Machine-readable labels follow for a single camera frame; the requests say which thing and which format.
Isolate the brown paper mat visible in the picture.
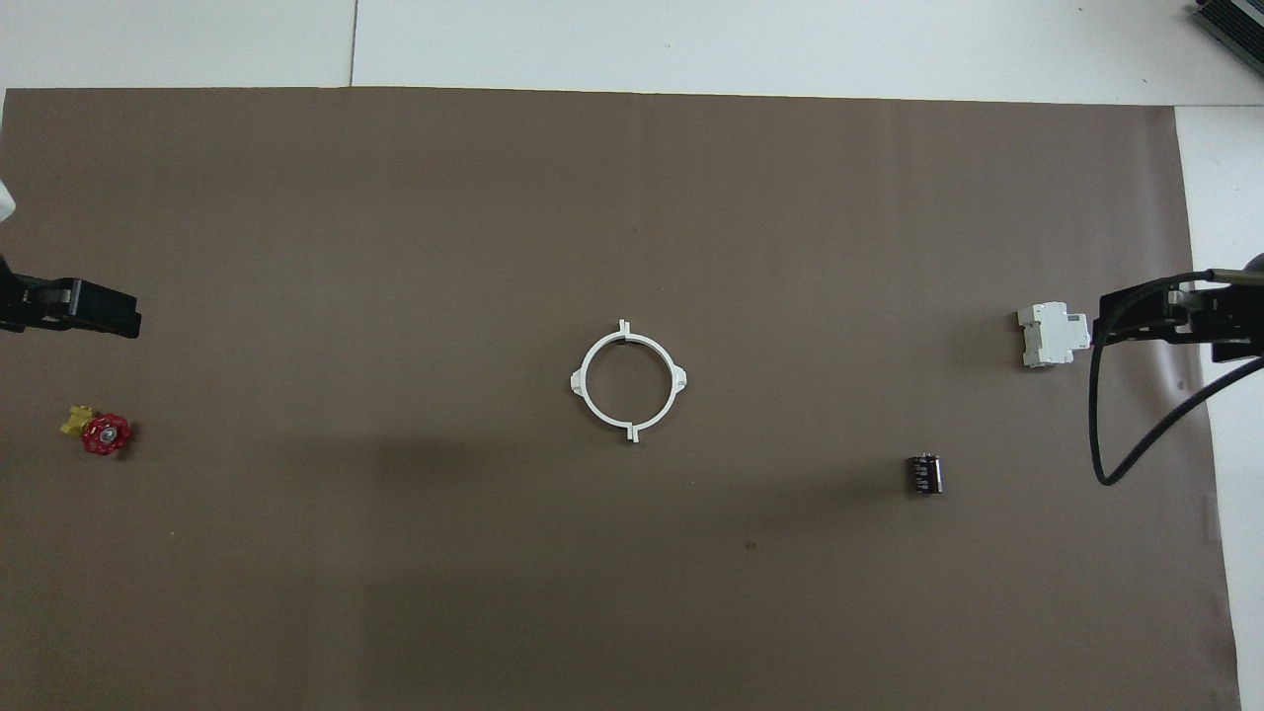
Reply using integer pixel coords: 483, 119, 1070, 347
0, 86, 1243, 711

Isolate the red handle brass valve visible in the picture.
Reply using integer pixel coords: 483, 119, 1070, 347
60, 401, 136, 458

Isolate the white half pipe clamp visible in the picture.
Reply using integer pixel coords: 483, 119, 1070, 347
621, 318, 689, 444
570, 318, 636, 444

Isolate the white circuit breaker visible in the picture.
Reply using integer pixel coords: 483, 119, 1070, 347
1017, 301, 1093, 370

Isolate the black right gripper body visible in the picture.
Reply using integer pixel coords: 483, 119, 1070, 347
1185, 252, 1264, 362

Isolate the grey finned device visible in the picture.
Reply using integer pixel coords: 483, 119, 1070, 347
1189, 0, 1264, 76

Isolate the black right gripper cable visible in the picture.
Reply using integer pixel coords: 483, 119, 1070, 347
1088, 268, 1264, 487

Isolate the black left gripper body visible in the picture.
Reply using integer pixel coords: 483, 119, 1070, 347
0, 255, 77, 334

